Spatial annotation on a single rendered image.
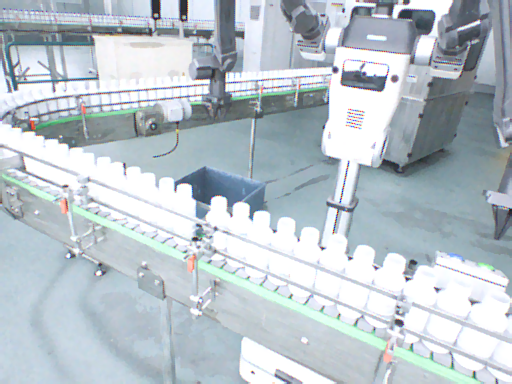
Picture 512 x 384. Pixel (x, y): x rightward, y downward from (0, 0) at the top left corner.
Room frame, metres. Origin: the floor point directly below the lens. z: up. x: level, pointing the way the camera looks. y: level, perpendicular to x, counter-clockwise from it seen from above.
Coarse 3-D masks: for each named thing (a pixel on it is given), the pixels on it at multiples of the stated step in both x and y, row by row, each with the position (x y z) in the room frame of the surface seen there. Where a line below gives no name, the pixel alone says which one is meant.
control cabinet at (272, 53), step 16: (256, 0) 6.82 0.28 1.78; (272, 0) 6.81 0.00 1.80; (256, 16) 6.79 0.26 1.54; (272, 16) 6.84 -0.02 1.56; (256, 32) 6.78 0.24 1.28; (272, 32) 6.86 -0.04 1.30; (288, 32) 7.16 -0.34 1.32; (256, 48) 6.76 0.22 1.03; (272, 48) 6.89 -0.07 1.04; (288, 48) 7.20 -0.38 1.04; (256, 64) 6.74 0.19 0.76; (272, 64) 6.91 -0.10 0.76; (288, 64) 7.23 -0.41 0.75
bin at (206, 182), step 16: (192, 176) 1.37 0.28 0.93; (208, 176) 1.45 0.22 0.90; (224, 176) 1.41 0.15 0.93; (240, 176) 1.37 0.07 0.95; (176, 192) 1.28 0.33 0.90; (192, 192) 1.37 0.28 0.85; (208, 192) 1.45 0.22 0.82; (224, 192) 1.41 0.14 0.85; (240, 192) 1.37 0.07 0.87; (256, 192) 1.25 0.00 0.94; (256, 208) 1.26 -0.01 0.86
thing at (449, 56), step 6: (438, 42) 1.14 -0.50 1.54; (468, 42) 1.10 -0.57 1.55; (438, 48) 1.15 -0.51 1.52; (450, 48) 1.11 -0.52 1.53; (462, 48) 1.10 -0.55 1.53; (438, 54) 1.15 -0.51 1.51; (444, 54) 1.13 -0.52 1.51; (450, 54) 1.12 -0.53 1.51; (456, 54) 1.11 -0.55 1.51; (462, 54) 1.12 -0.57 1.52; (432, 60) 1.15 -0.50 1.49; (438, 60) 1.13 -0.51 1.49; (444, 60) 1.13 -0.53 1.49; (450, 60) 1.12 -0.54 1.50; (456, 60) 1.13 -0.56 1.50; (462, 60) 1.11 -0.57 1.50
